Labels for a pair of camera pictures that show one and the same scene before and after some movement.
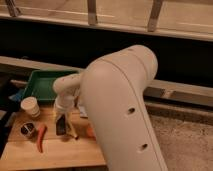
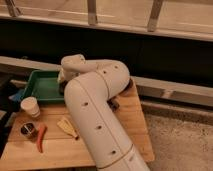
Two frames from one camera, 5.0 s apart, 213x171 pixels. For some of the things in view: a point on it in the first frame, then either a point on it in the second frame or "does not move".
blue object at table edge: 17,96 does not move
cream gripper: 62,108 -> 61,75
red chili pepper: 40,136 does not move
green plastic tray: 41,84 does not move
